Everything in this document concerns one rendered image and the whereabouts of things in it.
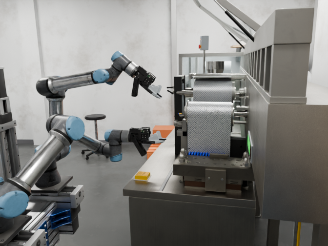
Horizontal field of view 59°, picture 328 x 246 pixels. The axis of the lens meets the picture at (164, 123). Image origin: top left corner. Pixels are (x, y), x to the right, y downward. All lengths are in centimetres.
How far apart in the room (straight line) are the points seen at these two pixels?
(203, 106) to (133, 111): 383
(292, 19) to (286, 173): 36
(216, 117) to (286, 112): 88
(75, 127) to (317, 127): 106
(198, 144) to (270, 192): 89
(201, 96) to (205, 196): 65
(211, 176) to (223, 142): 25
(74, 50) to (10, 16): 129
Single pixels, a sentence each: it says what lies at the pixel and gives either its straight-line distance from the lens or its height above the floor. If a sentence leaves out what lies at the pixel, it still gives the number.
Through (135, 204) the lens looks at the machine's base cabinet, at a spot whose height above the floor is 82.
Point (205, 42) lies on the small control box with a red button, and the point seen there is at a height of 166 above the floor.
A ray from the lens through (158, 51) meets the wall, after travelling 521.
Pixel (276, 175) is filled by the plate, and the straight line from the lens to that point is 78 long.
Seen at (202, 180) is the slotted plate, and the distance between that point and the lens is 150.
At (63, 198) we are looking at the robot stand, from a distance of 189.
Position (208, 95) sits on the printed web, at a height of 133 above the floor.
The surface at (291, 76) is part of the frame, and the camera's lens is 74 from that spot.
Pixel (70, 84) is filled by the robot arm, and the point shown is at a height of 143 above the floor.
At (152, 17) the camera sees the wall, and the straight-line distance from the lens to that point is 526.
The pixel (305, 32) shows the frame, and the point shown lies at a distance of 75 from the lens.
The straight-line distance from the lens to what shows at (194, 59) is 261.
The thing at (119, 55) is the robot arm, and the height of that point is 157.
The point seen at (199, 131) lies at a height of 116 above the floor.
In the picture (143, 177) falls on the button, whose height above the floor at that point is 92.
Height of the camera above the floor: 155
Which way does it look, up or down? 12 degrees down
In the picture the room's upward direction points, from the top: 1 degrees counter-clockwise
